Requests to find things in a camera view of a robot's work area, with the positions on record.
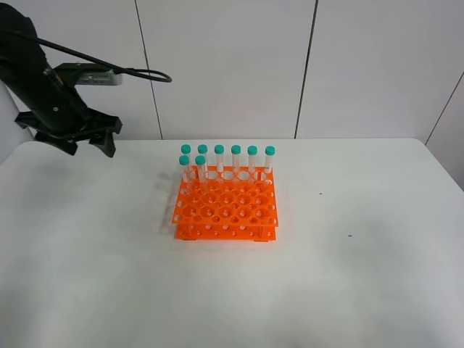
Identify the test tube with teal cap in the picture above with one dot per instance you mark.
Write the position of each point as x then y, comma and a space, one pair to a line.
201, 165

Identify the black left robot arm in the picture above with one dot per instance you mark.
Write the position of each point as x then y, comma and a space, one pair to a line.
23, 62

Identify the second row left tube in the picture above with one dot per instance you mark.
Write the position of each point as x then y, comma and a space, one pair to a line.
186, 179

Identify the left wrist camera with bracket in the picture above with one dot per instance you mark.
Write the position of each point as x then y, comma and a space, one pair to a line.
87, 74

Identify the orange test tube rack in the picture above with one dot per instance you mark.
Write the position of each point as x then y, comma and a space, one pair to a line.
234, 207

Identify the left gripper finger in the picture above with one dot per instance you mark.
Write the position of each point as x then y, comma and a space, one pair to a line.
69, 147
105, 142

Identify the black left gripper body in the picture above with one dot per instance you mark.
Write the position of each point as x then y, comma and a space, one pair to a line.
60, 113

